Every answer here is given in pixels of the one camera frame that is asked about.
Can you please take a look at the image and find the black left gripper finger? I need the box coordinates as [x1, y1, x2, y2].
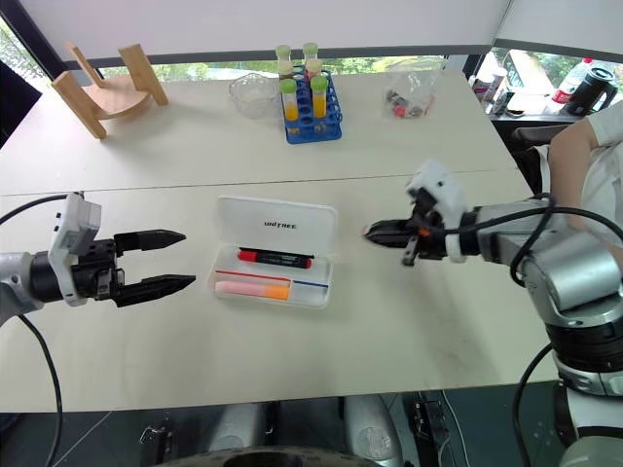
[115, 273, 198, 309]
[114, 229, 188, 256]

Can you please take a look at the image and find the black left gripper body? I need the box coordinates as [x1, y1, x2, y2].
[71, 236, 128, 303]

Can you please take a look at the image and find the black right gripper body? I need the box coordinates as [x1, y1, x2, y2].
[401, 188, 449, 268]

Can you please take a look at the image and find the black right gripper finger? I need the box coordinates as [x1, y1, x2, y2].
[365, 232, 419, 250]
[364, 218, 419, 235]

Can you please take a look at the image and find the pink and orange marker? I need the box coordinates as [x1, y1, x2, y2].
[214, 280, 293, 301]

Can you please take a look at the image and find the white plastic pencil case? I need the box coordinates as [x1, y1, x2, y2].
[205, 195, 340, 311]

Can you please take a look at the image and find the red and black marker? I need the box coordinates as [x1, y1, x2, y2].
[237, 247, 314, 270]

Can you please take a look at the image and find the clear plastic bag with parts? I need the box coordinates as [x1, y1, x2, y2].
[381, 71, 437, 121]

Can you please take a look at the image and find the blue test tube rack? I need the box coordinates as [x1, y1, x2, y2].
[280, 71, 344, 146]

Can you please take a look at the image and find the black office chair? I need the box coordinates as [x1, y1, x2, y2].
[510, 123, 571, 197]

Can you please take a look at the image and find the curved wooden stand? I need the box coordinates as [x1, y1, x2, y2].
[51, 41, 169, 141]

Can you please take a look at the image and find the silver robot leg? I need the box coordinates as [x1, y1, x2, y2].
[211, 402, 267, 454]
[343, 392, 406, 467]

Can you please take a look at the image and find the clear glass bowl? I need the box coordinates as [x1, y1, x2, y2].
[229, 72, 284, 121]

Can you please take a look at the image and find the person in white shirt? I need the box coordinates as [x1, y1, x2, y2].
[548, 98, 623, 247]

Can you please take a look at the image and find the plastic bottle with red label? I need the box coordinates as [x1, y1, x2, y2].
[551, 56, 596, 104]

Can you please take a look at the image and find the black jug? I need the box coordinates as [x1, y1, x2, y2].
[564, 66, 620, 117]

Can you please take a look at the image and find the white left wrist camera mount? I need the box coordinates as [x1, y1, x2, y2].
[47, 192, 103, 308]

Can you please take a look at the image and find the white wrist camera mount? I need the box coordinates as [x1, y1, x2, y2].
[47, 192, 103, 308]
[405, 158, 481, 265]

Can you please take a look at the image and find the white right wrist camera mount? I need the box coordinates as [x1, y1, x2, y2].
[405, 158, 481, 265]

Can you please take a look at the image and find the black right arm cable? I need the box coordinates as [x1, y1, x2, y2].
[421, 194, 559, 467]

